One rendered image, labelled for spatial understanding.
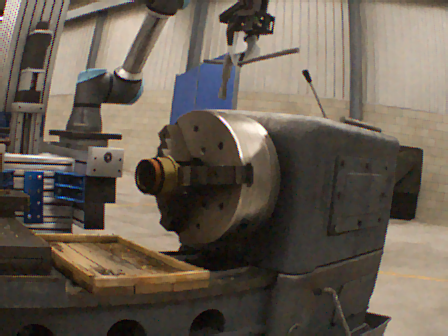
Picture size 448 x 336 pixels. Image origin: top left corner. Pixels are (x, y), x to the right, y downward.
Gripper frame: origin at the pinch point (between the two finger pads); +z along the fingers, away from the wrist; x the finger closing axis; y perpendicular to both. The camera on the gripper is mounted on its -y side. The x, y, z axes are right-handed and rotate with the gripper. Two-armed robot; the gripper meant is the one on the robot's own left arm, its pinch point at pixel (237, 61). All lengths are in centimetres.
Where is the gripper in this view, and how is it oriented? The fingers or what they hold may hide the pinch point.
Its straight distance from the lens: 125.1
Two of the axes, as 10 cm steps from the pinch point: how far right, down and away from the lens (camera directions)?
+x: 7.8, 0.6, 6.2
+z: -1.7, 9.8, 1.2
